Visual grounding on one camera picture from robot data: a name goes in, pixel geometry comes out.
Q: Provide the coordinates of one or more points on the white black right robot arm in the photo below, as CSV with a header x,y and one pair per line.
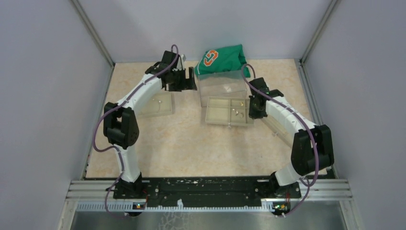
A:
x,y
312,147

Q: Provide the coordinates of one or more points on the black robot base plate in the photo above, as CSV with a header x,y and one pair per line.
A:
x,y
227,191

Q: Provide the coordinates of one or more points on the green cloth orange logo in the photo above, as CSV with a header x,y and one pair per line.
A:
x,y
224,59

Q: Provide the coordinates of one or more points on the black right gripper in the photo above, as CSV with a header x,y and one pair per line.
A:
x,y
252,114

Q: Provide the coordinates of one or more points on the aluminium frame rail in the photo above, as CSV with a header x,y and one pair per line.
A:
x,y
327,205

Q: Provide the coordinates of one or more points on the beige compartment jewelry tray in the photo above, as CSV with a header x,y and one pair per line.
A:
x,y
219,111

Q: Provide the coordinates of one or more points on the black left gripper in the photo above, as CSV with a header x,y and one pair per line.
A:
x,y
187,84

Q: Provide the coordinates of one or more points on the clear acrylic box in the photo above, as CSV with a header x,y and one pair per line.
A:
x,y
228,84

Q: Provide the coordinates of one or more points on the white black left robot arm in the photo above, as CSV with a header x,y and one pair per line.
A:
x,y
119,119

